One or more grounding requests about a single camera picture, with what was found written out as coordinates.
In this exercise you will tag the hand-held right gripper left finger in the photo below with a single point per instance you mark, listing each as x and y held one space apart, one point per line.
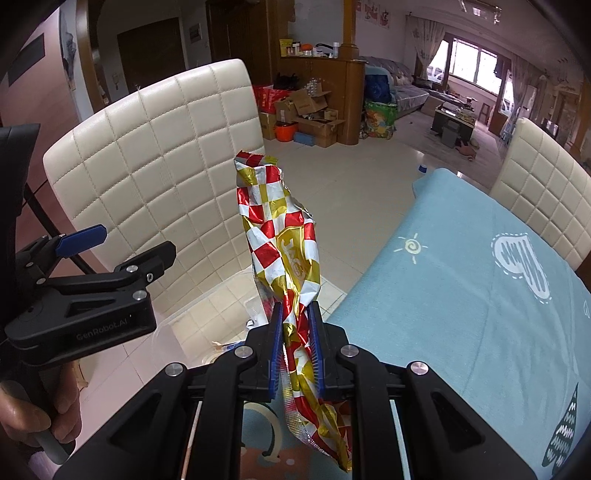
277 350

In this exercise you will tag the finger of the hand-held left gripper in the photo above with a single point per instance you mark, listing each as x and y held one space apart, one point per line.
147 261
81 240

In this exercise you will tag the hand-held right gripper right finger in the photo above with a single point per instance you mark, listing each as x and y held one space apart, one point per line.
316 350

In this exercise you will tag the clear plastic bin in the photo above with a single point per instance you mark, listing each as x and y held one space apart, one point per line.
221 314

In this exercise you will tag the red gold checkered wrapper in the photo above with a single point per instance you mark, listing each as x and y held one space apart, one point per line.
281 258

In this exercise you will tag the person's left hand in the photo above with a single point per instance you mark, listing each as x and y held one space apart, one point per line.
23 415

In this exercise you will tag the cream quilted dining chair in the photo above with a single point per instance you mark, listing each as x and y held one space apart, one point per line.
161 161
545 184

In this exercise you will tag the light blue printed tablecloth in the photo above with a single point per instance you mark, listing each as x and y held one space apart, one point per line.
461 323

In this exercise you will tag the orange bucket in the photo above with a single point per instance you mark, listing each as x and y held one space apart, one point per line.
285 133

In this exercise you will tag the small blue box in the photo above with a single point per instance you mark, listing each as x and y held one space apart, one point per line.
304 138

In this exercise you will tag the red shopping bag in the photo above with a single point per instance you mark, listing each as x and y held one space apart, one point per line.
268 97

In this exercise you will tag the blue tape roll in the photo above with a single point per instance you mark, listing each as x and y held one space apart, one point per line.
424 170

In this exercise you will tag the pile of cardboard boxes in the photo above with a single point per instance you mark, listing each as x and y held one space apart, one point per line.
314 120

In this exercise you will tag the black bag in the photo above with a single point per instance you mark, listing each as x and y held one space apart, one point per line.
286 82

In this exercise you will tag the colourful printed bag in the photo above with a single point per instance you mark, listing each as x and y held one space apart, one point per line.
378 120

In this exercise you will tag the grey plastic stool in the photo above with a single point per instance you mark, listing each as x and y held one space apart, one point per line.
450 136

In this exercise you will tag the wooden divider cabinet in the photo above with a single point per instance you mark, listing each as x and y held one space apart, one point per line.
351 92

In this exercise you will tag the row of small containers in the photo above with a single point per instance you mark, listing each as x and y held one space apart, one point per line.
309 50

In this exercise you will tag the dark coffee table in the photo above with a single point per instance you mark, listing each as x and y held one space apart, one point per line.
455 120

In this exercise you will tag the blue bag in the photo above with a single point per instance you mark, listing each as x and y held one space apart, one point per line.
378 87

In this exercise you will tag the grey covered sofa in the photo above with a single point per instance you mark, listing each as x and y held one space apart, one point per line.
406 87

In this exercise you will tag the patterned white curtain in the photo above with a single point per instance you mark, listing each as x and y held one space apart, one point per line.
519 92
425 44

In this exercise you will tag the white standing air conditioner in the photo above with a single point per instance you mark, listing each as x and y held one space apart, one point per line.
530 104

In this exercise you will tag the large window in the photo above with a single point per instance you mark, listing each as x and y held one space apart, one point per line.
478 67

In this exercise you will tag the rectangular ceiling light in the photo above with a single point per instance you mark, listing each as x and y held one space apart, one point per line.
480 8

